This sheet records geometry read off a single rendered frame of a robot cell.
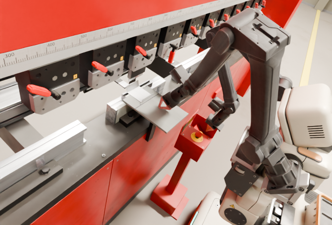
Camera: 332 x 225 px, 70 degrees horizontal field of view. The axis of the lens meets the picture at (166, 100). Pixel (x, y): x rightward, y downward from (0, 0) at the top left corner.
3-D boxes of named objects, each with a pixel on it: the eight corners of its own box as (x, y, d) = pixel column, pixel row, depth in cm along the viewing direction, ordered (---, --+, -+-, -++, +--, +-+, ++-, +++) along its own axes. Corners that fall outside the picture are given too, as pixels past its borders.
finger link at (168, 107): (151, 103, 105) (164, 94, 99) (161, 97, 110) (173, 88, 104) (160, 115, 105) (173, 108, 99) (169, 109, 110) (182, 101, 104)
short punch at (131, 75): (129, 83, 107) (133, 65, 102) (126, 80, 108) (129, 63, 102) (144, 75, 115) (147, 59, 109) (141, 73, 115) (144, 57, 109)
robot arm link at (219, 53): (234, 44, 49) (269, 21, 52) (217, 23, 50) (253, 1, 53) (186, 100, 90) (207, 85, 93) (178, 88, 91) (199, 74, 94)
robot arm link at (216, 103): (233, 111, 118) (239, 102, 124) (216, 95, 120) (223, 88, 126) (220, 123, 127) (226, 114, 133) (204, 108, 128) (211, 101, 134)
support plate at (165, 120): (166, 134, 101) (166, 132, 100) (122, 101, 110) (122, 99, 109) (187, 114, 113) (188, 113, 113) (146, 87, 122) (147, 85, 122)
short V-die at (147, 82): (125, 101, 113) (126, 97, 111) (121, 98, 114) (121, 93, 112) (151, 86, 127) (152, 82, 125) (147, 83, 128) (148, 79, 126)
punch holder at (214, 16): (200, 40, 139) (210, 13, 129) (188, 34, 142) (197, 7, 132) (212, 35, 150) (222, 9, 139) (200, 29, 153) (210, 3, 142)
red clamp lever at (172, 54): (171, 65, 114) (176, 46, 108) (164, 60, 116) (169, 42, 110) (173, 63, 116) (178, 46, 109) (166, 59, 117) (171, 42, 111)
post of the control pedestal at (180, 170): (171, 195, 175) (194, 150, 142) (165, 190, 177) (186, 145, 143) (175, 189, 180) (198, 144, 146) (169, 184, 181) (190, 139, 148)
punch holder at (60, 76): (36, 117, 69) (29, 71, 58) (19, 102, 71) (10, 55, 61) (79, 97, 79) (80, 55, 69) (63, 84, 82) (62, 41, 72)
